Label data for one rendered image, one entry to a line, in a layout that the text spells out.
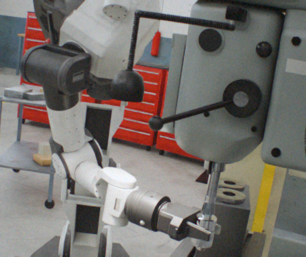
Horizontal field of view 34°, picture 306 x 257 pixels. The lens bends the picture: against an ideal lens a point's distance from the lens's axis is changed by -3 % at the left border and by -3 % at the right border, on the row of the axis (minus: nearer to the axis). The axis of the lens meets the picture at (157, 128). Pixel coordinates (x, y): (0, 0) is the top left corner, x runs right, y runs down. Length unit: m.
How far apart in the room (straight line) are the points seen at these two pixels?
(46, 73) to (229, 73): 0.50
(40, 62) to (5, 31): 11.04
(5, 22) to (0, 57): 0.84
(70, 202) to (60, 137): 0.43
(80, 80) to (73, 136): 0.17
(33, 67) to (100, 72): 0.19
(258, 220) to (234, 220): 1.62
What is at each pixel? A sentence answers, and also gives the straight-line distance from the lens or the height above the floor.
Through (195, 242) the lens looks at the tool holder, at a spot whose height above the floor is 1.11.
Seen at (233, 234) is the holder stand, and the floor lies 1.06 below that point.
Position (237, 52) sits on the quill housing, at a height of 1.54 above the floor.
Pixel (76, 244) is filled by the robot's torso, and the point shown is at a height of 0.74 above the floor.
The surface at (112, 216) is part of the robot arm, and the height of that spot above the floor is 1.10.
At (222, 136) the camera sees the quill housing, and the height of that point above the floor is 1.37.
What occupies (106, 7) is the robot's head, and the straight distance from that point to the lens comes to 1.26.
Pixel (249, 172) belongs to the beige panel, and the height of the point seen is 0.82.
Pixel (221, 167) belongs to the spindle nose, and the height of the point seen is 1.29.
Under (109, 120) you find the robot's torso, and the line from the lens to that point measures 1.72.
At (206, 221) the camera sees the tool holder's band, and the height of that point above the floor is 1.17.
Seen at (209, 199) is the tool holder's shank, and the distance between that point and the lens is 1.12.
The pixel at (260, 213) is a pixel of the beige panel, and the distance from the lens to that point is 2.94.
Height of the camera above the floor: 1.58
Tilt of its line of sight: 12 degrees down
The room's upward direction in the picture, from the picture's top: 8 degrees clockwise
